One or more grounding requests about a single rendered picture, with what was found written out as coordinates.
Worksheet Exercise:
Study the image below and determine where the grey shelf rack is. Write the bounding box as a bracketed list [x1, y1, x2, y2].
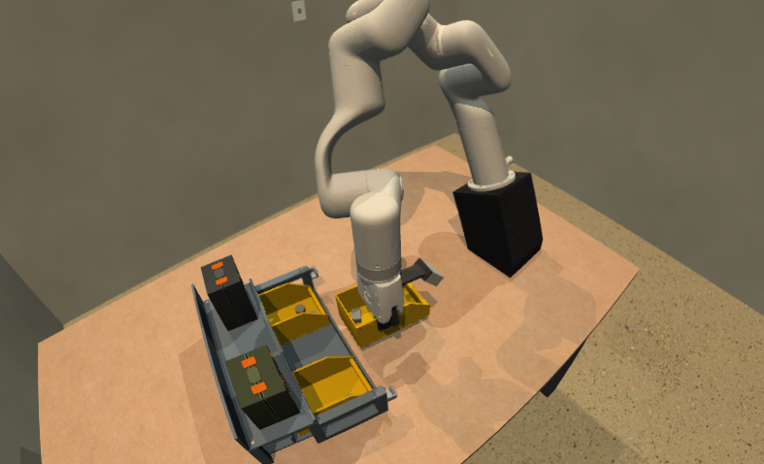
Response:
[191, 265, 397, 464]

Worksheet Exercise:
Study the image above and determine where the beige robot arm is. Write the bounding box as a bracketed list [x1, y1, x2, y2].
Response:
[315, 0, 515, 282]

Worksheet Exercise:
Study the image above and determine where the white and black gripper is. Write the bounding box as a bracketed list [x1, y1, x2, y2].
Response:
[356, 268, 404, 331]

